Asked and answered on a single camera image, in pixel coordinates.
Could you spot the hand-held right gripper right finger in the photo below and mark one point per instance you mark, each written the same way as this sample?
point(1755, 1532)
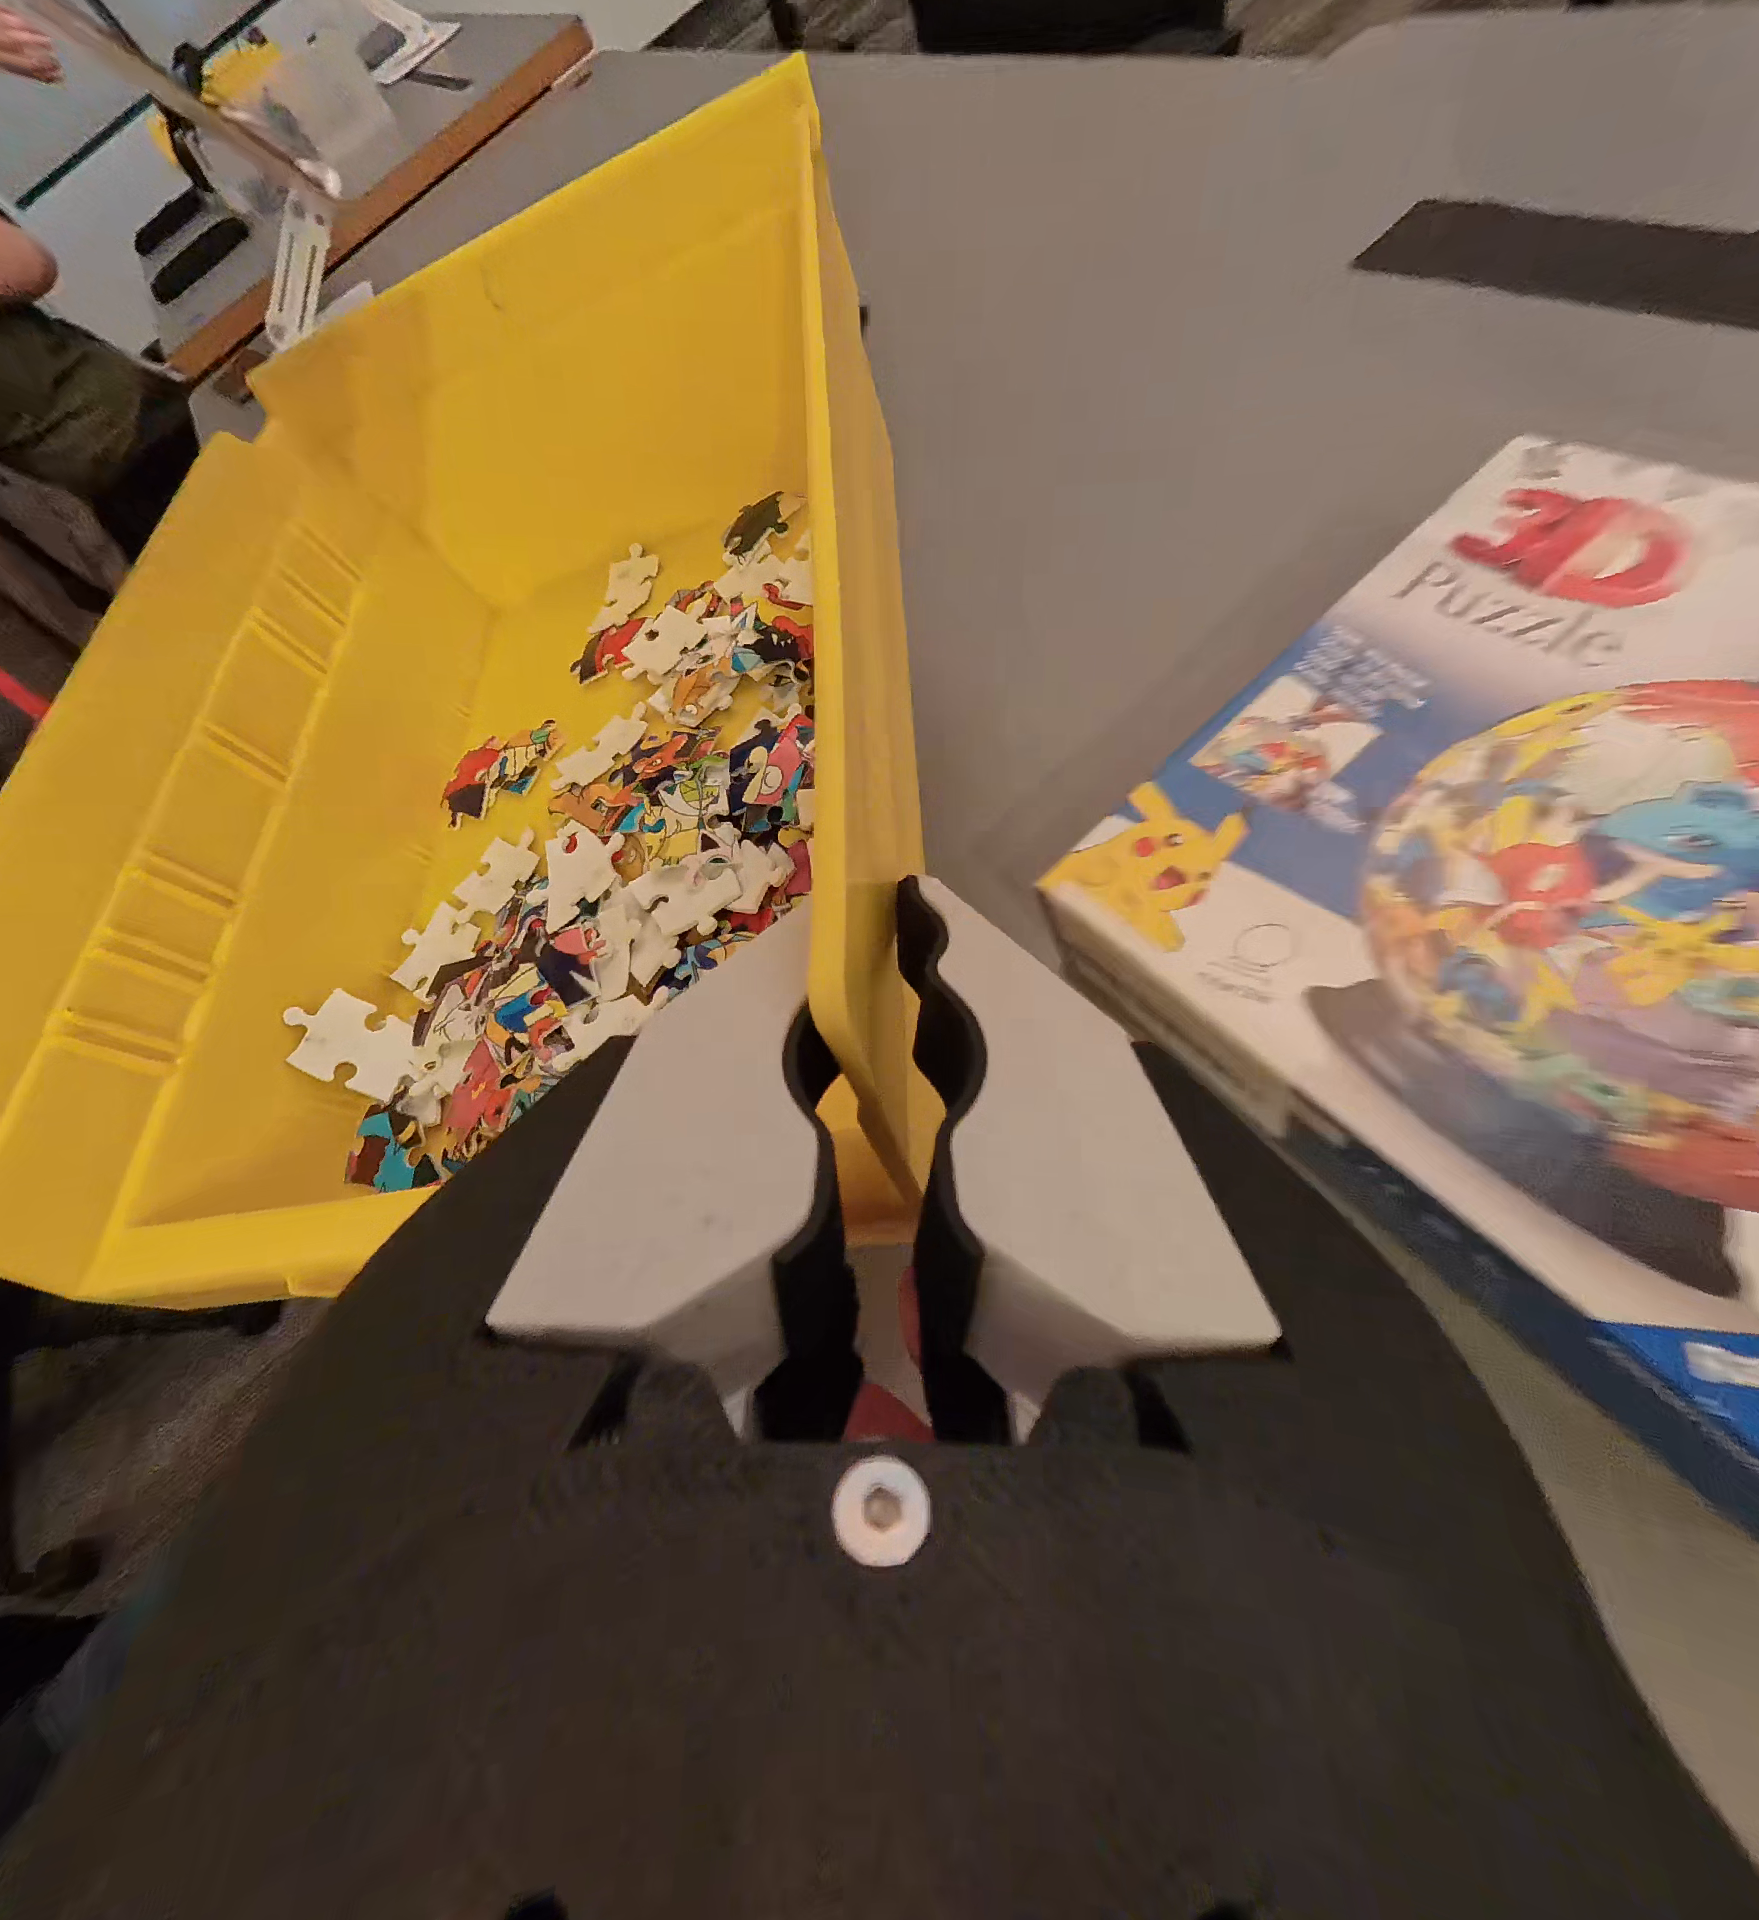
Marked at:
point(1104, 1201)

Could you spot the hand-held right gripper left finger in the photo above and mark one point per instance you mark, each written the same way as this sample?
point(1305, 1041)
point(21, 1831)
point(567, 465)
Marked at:
point(668, 1201)

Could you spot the heap of puzzle pieces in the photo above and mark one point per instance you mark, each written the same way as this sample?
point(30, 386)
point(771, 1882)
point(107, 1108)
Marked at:
point(639, 839)

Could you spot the yellow plastic bin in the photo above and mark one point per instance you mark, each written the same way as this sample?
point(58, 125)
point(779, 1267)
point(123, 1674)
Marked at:
point(370, 451)

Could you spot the blue puzzle box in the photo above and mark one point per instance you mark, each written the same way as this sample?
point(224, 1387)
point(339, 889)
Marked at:
point(1493, 901)

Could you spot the person's right hand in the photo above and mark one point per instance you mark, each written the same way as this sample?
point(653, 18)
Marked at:
point(886, 1418)

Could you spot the wood-edged grey table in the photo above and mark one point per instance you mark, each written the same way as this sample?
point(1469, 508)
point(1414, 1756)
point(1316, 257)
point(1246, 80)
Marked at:
point(444, 89)

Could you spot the clear acrylic stand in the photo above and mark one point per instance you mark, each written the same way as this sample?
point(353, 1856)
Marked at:
point(219, 120)

